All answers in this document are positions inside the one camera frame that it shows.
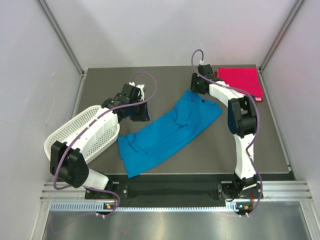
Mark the left aluminium frame post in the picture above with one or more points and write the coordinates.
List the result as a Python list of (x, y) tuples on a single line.
[(60, 35)]

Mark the aluminium front rail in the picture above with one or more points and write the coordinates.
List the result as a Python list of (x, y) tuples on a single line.
[(273, 191)]

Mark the blue t-shirt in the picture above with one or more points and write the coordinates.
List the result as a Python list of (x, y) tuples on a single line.
[(158, 141)]

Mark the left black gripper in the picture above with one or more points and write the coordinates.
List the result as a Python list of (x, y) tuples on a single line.
[(143, 116)]

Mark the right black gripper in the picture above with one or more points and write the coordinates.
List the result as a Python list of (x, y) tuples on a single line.
[(194, 78)]

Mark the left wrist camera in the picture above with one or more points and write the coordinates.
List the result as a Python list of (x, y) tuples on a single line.
[(142, 88)]

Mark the white slotted cable duct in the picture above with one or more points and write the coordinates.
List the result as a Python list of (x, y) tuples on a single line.
[(90, 206)]

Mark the folded red t-shirt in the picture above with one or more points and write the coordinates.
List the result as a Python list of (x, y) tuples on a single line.
[(258, 99)]

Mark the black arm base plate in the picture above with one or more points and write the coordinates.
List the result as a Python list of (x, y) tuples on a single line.
[(172, 194)]

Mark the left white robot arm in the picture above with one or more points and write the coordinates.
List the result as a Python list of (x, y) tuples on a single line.
[(72, 146)]

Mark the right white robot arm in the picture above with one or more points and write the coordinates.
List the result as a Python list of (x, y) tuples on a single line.
[(241, 122)]

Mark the aluminium frame post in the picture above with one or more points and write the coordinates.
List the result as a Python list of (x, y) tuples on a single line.
[(294, 11), (60, 35)]

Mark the right aluminium frame post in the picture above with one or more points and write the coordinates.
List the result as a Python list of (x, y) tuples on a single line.
[(294, 11)]

